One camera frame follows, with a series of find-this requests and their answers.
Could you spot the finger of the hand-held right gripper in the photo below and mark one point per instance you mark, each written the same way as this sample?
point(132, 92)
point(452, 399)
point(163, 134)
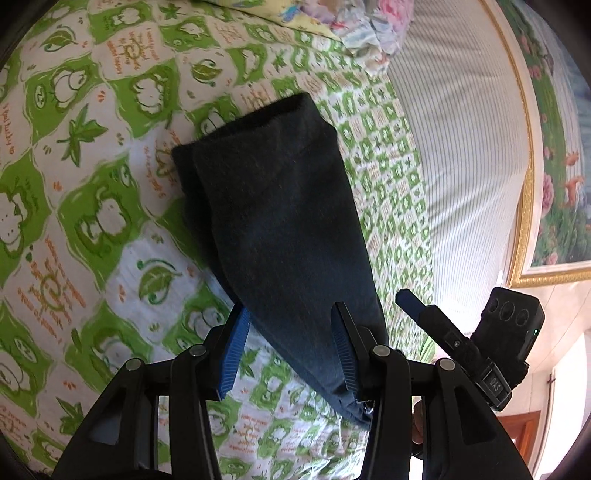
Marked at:
point(408, 302)

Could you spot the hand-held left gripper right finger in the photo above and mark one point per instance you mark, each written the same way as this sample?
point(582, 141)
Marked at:
point(344, 360)

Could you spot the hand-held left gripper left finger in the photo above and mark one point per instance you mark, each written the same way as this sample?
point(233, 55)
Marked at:
point(233, 355)

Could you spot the dark navy pants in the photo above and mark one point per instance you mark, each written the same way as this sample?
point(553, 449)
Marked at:
point(277, 221)

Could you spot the person's right hand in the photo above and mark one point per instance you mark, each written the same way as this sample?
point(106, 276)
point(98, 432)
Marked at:
point(418, 422)

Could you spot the brown wooden door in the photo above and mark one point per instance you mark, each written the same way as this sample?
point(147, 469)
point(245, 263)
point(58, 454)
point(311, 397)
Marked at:
point(521, 434)

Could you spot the gold framed floral painting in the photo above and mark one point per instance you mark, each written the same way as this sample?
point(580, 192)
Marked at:
point(563, 184)

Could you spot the white striped mattress cover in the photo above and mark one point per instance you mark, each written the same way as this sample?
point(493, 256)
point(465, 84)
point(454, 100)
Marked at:
point(461, 138)

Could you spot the green white printed bed sheet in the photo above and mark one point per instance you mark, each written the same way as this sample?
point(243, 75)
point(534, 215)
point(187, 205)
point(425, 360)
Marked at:
point(92, 138)

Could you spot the floral ruffled cloth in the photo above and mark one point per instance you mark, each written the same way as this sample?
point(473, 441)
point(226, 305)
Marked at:
point(374, 32)

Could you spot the yellow printed pillow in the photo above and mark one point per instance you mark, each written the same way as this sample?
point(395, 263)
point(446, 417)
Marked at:
point(286, 14)

